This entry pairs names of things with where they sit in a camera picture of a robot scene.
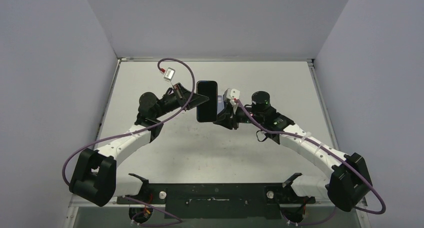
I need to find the aluminium table frame rail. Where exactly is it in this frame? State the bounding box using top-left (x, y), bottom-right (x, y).
top-left (306, 58), bottom-right (369, 221)

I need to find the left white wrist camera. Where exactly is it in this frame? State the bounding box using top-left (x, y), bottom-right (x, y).
top-left (160, 67), bottom-right (176, 84)

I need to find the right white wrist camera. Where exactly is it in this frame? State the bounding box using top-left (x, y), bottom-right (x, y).
top-left (223, 88), bottom-right (241, 115)

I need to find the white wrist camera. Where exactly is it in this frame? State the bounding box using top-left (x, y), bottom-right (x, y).
top-left (223, 88), bottom-right (241, 115)
top-left (160, 67), bottom-right (176, 84)

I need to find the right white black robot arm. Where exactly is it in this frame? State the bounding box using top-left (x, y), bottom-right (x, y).
top-left (215, 89), bottom-right (372, 212)

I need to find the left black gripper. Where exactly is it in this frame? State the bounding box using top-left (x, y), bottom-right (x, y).
top-left (154, 83), bottom-right (210, 119)

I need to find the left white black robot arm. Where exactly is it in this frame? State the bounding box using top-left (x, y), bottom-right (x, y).
top-left (68, 83), bottom-right (209, 207)

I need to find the black coiled wrist cable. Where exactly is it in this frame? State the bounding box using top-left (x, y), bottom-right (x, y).
top-left (255, 130), bottom-right (271, 143)

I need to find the clear lilac phone case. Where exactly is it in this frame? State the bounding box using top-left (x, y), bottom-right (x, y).
top-left (216, 95), bottom-right (225, 115)

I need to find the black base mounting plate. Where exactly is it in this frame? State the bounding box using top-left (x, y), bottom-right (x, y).
top-left (117, 183), bottom-right (316, 220)

